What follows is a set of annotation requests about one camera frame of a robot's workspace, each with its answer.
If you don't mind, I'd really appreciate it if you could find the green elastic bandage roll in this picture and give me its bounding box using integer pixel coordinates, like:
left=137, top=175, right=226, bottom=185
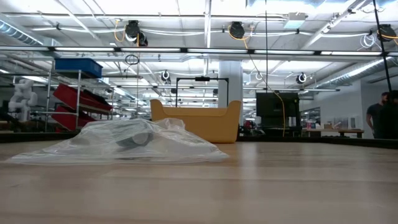
left=116, top=130, right=154, bottom=149

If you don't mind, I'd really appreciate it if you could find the blue storage bin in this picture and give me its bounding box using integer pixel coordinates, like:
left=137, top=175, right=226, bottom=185
left=54, top=58, right=103, bottom=79

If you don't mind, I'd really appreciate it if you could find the white building column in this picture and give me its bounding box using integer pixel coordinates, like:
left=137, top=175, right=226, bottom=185
left=218, top=60, right=244, bottom=125

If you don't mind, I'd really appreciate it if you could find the red storage bin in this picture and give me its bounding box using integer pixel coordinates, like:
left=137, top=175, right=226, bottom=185
left=51, top=105, right=99, bottom=131
left=52, top=83, right=113, bottom=114

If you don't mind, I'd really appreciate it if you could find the thin black hanging cable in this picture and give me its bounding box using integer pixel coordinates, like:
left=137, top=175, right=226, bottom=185
left=265, top=0, right=269, bottom=91

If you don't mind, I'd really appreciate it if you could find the metal shelf rack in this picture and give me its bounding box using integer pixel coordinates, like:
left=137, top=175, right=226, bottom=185
left=0, top=60, right=144, bottom=133

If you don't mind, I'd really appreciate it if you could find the clear plastic zip bag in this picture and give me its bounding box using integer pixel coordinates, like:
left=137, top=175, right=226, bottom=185
left=6, top=117, right=230, bottom=166

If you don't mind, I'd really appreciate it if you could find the black cabinet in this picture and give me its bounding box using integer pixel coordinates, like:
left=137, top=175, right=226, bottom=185
left=256, top=92, right=301, bottom=129

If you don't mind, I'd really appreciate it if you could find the wooden work table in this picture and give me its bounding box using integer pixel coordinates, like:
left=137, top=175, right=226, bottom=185
left=303, top=128, right=364, bottom=139

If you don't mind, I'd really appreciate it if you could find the person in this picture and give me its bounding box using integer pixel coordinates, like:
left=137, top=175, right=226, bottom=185
left=366, top=90, right=398, bottom=140

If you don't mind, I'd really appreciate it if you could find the thin black slanted pole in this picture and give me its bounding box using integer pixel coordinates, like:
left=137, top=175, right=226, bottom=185
left=372, top=0, right=394, bottom=94

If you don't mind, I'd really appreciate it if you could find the long ceiling light bar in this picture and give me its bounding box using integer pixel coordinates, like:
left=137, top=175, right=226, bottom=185
left=0, top=45, right=398, bottom=57

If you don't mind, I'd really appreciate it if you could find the yellow plastic bin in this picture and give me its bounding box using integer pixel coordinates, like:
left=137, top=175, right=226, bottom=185
left=150, top=99, right=242, bottom=144

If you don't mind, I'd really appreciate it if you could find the yellow hanging cable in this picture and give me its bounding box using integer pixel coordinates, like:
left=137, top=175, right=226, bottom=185
left=228, top=26, right=286, bottom=138

